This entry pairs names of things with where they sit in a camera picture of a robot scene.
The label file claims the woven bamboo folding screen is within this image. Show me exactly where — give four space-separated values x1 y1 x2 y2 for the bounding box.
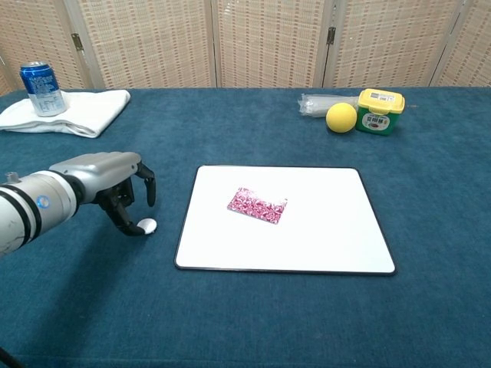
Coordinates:
0 0 491 97

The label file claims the white rectangular board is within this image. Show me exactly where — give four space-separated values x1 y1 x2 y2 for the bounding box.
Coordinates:
174 165 397 277

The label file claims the green tub with yellow lid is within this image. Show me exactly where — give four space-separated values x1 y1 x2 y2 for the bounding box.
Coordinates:
354 88 406 136

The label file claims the white folded towel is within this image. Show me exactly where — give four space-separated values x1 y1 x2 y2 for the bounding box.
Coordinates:
0 89 132 139

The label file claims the blue soda can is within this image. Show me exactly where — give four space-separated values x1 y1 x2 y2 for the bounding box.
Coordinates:
19 61 67 117

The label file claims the yellow foam ball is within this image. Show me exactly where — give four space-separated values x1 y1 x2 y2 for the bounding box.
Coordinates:
325 102 358 134

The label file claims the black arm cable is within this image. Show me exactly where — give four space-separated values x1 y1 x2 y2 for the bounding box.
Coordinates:
0 347 24 368

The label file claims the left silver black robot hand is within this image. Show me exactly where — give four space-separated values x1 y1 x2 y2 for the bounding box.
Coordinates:
48 151 158 237

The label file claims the clear plastic straw packet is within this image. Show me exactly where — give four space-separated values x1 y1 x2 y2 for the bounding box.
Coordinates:
298 93 361 119

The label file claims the pink patterned card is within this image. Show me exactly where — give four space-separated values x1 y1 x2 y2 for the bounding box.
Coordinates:
226 186 288 225

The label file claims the dark blue tablecloth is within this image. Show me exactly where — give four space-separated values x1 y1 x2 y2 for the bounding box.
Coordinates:
0 87 491 368

